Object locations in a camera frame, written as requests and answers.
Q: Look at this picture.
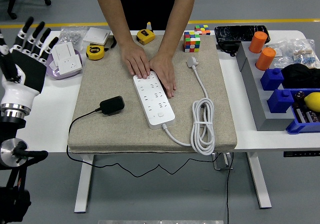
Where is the person's left hand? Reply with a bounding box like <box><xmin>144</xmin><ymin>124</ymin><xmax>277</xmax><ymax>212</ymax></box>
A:
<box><xmin>148</xmin><ymin>55</ymin><xmax>177</xmax><ymax>99</ymax></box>

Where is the person's right hand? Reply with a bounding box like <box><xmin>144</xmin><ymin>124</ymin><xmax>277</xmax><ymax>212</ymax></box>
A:
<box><xmin>120</xmin><ymin>45</ymin><xmax>151</xmax><ymax>79</ymax></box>

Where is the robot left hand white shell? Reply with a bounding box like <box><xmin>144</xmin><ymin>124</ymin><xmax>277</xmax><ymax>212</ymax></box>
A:
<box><xmin>0</xmin><ymin>16</ymin><xmax>60</xmax><ymax>110</ymax></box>

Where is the white power strip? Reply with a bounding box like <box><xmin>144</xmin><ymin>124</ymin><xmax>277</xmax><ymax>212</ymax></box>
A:
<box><xmin>132</xmin><ymin>70</ymin><xmax>176</xmax><ymax>130</ymax></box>

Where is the black plug adapter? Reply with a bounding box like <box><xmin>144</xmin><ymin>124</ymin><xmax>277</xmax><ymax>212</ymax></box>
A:
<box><xmin>99</xmin><ymin>96</ymin><xmax>126</xmax><ymax>115</ymax></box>

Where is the thin black plug cord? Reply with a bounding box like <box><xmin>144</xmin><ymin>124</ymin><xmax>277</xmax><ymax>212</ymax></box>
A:
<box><xmin>66</xmin><ymin>108</ymin><xmax>218</xmax><ymax>179</ymax></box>

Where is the yellow tape measure square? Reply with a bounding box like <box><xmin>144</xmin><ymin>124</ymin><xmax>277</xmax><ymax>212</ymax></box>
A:
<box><xmin>136</xmin><ymin>28</ymin><xmax>156</xmax><ymax>46</ymax></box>

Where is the large Rubik's cube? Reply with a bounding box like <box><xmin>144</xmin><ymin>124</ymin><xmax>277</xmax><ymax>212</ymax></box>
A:
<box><xmin>183</xmin><ymin>31</ymin><xmax>202</xmax><ymax>53</ymax></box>

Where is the yellow tape measure round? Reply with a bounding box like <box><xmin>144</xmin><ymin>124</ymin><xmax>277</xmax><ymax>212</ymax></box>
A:
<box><xmin>85</xmin><ymin>44</ymin><xmax>105</xmax><ymax>61</ymax></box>

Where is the purple bowl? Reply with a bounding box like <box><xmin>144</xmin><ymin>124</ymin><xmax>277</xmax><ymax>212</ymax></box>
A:
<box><xmin>45</xmin><ymin>49</ymin><xmax>87</xmax><ymax>80</ymax></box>

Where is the small Rubik's cube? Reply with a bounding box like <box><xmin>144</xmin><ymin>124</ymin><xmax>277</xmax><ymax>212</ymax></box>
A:
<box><xmin>194</xmin><ymin>24</ymin><xmax>211</xmax><ymax>36</ymax></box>

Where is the person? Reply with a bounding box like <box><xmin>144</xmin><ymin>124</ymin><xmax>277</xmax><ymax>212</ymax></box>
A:
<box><xmin>113</xmin><ymin>0</ymin><xmax>177</xmax><ymax>31</ymax></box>

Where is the clear bag of screws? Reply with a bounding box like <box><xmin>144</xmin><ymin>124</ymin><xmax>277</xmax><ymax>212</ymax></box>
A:
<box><xmin>57</xmin><ymin>26</ymin><xmax>88</xmax><ymax>50</ymax></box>

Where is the grey-brown mat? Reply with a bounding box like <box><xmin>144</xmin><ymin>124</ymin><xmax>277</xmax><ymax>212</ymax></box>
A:
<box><xmin>66</xmin><ymin>34</ymin><xmax>238</xmax><ymax>154</ymax></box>

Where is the glossy black tray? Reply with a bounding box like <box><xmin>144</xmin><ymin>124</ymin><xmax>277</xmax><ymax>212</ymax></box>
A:
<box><xmin>214</xmin><ymin>25</ymin><xmax>271</xmax><ymax>45</ymax></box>

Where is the orange cylinder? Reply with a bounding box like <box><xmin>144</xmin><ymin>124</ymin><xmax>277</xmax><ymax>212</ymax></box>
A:
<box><xmin>248</xmin><ymin>31</ymin><xmax>268</xmax><ymax>54</ymax></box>
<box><xmin>255</xmin><ymin>47</ymin><xmax>277</xmax><ymax>71</ymax></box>

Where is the blue block with knob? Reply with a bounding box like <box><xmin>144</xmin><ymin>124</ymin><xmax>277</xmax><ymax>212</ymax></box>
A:
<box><xmin>260</xmin><ymin>68</ymin><xmax>285</xmax><ymax>91</ymax></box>
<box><xmin>266</xmin><ymin>88</ymin><xmax>295</xmax><ymax>114</ymax></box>

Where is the grey stepped block holder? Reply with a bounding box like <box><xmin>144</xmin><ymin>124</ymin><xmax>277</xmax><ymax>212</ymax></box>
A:
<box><xmin>236</xmin><ymin>42</ymin><xmax>296</xmax><ymax>132</ymax></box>

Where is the clear bag of small parts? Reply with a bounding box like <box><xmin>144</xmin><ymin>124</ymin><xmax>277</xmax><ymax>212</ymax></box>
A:
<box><xmin>266</xmin><ymin>40</ymin><xmax>295</xmax><ymax>69</ymax></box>

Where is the white table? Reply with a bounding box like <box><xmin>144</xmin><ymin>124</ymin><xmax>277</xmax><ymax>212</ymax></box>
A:
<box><xmin>14</xmin><ymin>30</ymin><xmax>320</xmax><ymax>214</ymax></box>

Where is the black cloth bundle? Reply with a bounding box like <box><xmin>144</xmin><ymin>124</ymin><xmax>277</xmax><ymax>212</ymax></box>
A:
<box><xmin>281</xmin><ymin>63</ymin><xmax>320</xmax><ymax>89</ymax></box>

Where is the clear bag of resistors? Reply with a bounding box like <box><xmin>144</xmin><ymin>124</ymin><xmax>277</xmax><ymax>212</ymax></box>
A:
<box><xmin>291</xmin><ymin>38</ymin><xmax>320</xmax><ymax>69</ymax></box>

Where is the blue plastic bin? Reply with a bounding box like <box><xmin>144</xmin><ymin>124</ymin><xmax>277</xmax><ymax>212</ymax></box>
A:
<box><xmin>285</xmin><ymin>88</ymin><xmax>320</xmax><ymax>135</ymax></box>

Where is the dark brown tubes pack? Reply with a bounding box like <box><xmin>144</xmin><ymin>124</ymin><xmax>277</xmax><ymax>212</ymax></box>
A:
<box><xmin>294</xmin><ymin>106</ymin><xmax>320</xmax><ymax>124</ymax></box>

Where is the yellow lemon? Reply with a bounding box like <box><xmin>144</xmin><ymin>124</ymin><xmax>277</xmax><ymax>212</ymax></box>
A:
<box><xmin>303</xmin><ymin>92</ymin><xmax>320</xmax><ymax>112</ymax></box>

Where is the black table control panel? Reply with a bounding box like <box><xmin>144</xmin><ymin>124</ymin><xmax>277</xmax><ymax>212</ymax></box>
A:
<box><xmin>283</xmin><ymin>151</ymin><xmax>320</xmax><ymax>158</ymax></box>

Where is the black cable loop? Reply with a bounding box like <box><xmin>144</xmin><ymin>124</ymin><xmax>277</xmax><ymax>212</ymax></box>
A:
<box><xmin>103</xmin><ymin>35</ymin><xmax>118</xmax><ymax>52</ymax></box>

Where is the white power strip cord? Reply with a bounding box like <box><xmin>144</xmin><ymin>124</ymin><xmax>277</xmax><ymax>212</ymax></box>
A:
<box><xmin>161</xmin><ymin>56</ymin><xmax>216</xmax><ymax>156</ymax></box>

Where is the white switch panel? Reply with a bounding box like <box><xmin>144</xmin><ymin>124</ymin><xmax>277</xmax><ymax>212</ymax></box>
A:
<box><xmin>51</xmin><ymin>42</ymin><xmax>77</xmax><ymax>65</ymax></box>

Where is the white switch plate box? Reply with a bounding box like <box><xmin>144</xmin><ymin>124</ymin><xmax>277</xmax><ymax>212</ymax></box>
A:
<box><xmin>82</xmin><ymin>27</ymin><xmax>111</xmax><ymax>45</ymax></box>

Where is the white wall socket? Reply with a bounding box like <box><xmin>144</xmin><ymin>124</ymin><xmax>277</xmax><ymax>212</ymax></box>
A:
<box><xmin>56</xmin><ymin>54</ymin><xmax>83</xmax><ymax>75</ymax></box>

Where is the metal bracket under table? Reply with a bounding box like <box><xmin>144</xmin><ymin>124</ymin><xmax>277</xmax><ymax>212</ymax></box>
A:
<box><xmin>211</xmin><ymin>152</ymin><xmax>234</xmax><ymax>171</ymax></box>

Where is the black hanging cable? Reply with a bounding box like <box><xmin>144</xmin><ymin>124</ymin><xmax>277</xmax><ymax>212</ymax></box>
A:
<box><xmin>226</xmin><ymin>152</ymin><xmax>235</xmax><ymax>224</ymax></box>

